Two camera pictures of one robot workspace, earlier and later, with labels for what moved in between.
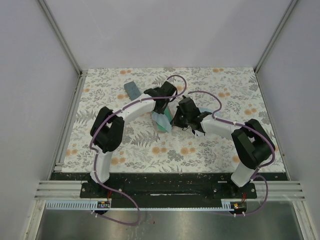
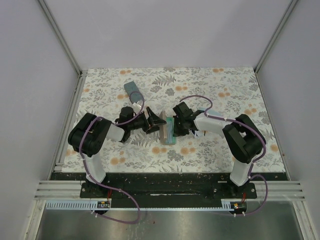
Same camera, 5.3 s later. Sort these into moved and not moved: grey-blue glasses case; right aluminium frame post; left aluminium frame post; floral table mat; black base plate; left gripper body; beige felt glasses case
Moved: left gripper body; beige felt glasses case
Not moved: floral table mat; grey-blue glasses case; left aluminium frame post; right aluminium frame post; black base plate
